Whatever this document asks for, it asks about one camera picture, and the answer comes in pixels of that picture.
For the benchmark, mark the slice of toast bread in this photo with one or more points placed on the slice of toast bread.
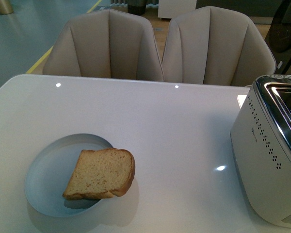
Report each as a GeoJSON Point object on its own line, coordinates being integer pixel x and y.
{"type": "Point", "coordinates": [101, 174]}

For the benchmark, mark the light blue round plate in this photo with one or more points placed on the light blue round plate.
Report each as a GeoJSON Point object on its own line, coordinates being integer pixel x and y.
{"type": "Point", "coordinates": [49, 173]}

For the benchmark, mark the beige chair left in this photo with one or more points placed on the beige chair left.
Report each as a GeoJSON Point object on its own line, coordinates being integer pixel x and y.
{"type": "Point", "coordinates": [106, 44]}

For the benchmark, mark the beige chair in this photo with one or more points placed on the beige chair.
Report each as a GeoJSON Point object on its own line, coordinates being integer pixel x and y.
{"type": "Point", "coordinates": [216, 46]}
{"type": "Point", "coordinates": [106, 44]}

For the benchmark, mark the beige chair right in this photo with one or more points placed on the beige chair right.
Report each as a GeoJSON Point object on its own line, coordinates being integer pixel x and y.
{"type": "Point", "coordinates": [216, 46]}

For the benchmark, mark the dark planter pot background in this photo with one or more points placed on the dark planter pot background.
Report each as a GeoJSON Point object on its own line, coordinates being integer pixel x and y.
{"type": "Point", "coordinates": [136, 7]}

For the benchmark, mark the white cabinet in background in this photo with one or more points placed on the white cabinet in background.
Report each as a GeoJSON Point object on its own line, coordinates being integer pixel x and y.
{"type": "Point", "coordinates": [172, 8]}

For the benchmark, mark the white chrome toaster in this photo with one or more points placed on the white chrome toaster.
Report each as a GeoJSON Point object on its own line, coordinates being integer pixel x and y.
{"type": "Point", "coordinates": [261, 141]}

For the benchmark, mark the dark round-door appliance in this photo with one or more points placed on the dark round-door appliance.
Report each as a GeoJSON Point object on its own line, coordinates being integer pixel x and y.
{"type": "Point", "coordinates": [278, 37]}

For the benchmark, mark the gold conical floor object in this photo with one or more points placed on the gold conical floor object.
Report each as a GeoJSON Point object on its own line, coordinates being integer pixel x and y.
{"type": "Point", "coordinates": [5, 7]}

